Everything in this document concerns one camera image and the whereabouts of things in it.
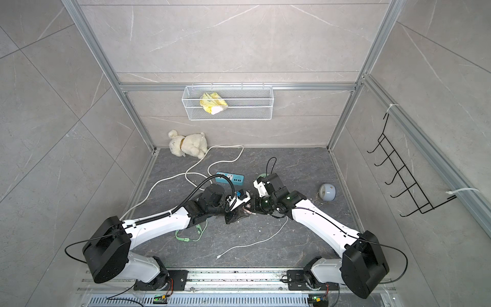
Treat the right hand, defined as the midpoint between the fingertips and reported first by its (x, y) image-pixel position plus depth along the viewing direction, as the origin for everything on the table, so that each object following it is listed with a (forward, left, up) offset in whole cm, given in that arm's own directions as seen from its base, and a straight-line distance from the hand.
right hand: (247, 207), depth 78 cm
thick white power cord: (+30, +34, -13) cm, 47 cm away
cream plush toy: (+43, +32, -5) cm, 54 cm away
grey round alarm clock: (+11, -39, -7) cm, 41 cm away
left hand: (+1, -1, -1) cm, 1 cm away
